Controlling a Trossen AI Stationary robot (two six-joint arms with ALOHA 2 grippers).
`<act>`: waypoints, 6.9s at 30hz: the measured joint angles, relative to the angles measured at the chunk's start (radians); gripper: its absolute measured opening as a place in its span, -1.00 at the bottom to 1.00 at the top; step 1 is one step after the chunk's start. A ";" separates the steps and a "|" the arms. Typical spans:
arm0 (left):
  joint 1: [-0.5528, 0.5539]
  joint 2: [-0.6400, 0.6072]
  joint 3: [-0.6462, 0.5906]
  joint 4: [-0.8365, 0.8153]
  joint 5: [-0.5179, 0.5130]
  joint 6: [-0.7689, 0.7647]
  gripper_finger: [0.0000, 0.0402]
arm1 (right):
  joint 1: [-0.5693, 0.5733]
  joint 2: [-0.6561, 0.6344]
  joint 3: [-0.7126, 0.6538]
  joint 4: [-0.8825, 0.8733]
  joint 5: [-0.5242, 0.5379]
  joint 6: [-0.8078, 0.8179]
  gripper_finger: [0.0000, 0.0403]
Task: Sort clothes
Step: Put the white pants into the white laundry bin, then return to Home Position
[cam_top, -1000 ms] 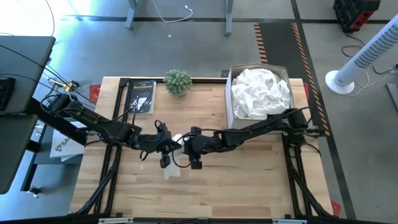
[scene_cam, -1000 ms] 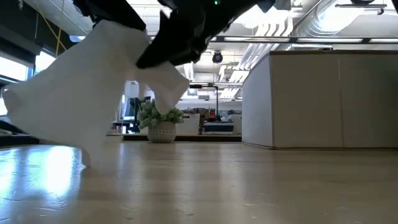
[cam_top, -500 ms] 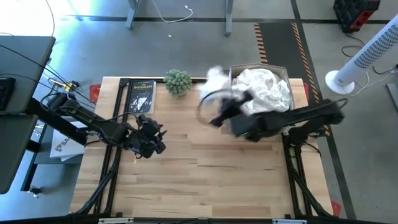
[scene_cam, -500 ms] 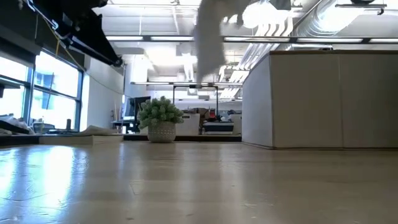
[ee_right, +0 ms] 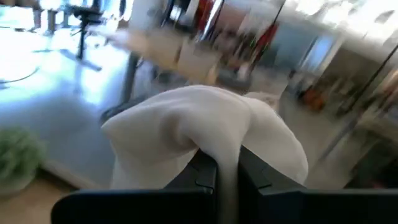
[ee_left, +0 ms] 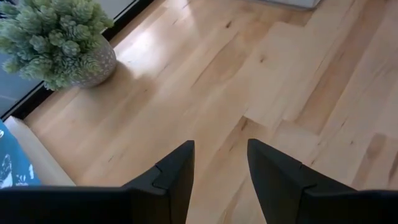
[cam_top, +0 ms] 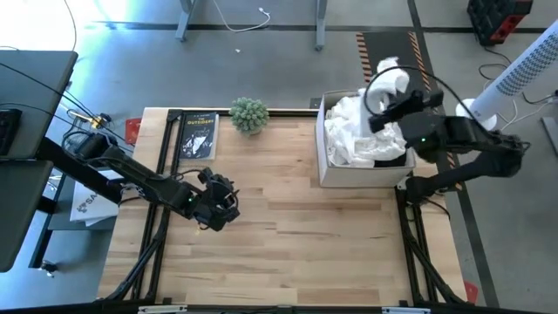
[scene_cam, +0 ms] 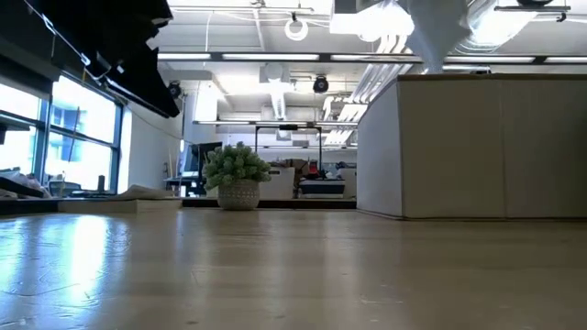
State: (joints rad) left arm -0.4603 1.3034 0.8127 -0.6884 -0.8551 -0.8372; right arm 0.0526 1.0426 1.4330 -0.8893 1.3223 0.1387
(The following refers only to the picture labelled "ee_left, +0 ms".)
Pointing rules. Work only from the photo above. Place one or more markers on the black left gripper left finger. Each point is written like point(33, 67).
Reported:
point(93, 207)

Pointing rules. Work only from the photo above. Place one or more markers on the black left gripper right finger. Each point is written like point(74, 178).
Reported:
point(311, 207)

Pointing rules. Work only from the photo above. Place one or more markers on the blue patterned box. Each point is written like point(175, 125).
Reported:
point(40, 155)

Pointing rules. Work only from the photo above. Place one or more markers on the blue printed garment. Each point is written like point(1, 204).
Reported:
point(15, 155)

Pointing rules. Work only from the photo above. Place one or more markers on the green artificial potted plant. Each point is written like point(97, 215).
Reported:
point(53, 40)

